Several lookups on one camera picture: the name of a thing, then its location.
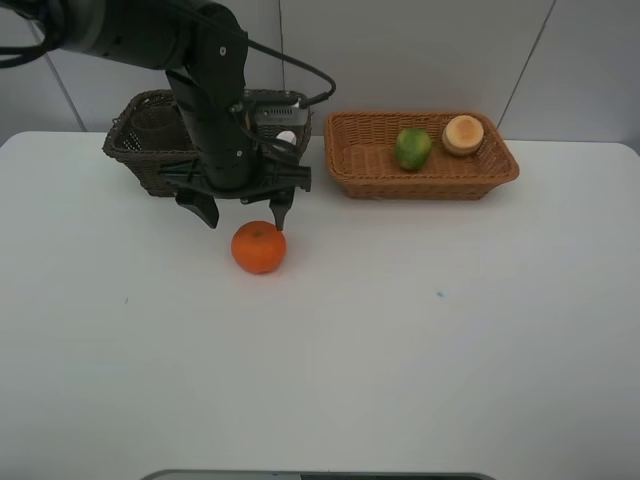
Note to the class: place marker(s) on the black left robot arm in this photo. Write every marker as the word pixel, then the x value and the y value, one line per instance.
pixel 203 50

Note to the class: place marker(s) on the pink spray bottle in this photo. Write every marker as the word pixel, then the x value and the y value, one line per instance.
pixel 287 136

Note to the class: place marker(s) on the dark brown wicker basket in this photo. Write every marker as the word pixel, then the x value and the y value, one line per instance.
pixel 122 144

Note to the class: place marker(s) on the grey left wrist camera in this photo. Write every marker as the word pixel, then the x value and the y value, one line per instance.
pixel 279 115

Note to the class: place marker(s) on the orange wicker basket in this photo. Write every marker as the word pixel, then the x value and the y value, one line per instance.
pixel 360 157

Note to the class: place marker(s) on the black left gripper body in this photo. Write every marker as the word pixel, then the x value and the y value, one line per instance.
pixel 236 175

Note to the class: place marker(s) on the orange tangerine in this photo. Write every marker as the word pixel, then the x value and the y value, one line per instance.
pixel 258 247

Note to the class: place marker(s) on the red yellow peach half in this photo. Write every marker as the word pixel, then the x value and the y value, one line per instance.
pixel 463 135

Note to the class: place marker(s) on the translucent purple plastic cup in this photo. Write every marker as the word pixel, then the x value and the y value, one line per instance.
pixel 160 128

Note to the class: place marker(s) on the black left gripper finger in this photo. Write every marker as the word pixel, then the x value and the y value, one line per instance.
pixel 201 205
pixel 280 204

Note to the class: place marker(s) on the green lime fruit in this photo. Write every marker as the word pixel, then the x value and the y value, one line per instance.
pixel 412 149

